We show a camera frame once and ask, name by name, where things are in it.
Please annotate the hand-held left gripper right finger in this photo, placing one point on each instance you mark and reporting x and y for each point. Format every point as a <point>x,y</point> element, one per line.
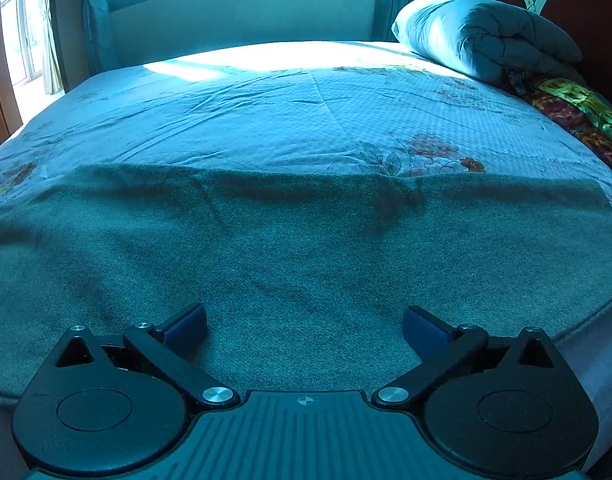
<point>423,332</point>

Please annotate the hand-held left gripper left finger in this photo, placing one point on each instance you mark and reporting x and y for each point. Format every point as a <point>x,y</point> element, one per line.
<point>186,328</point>

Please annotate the grey-green towel blanket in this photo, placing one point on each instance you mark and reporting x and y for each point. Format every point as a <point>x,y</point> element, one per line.
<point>286,250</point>

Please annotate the bed with floral sheet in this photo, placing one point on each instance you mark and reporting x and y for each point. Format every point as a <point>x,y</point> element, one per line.
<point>261,105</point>

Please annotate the colourful patterned pillow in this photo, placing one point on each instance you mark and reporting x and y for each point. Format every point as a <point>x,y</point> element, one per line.
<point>581,110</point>

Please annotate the brown wooden door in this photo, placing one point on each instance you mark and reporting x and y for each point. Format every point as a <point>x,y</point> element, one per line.
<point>1,95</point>

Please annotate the folded grey quilt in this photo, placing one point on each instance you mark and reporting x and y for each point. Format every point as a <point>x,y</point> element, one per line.
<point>476,35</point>

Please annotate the white sheer curtain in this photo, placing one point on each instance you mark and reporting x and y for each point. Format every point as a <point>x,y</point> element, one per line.
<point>48,35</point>

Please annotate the red and white headboard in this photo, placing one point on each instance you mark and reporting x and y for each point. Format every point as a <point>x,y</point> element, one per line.
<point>586,5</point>

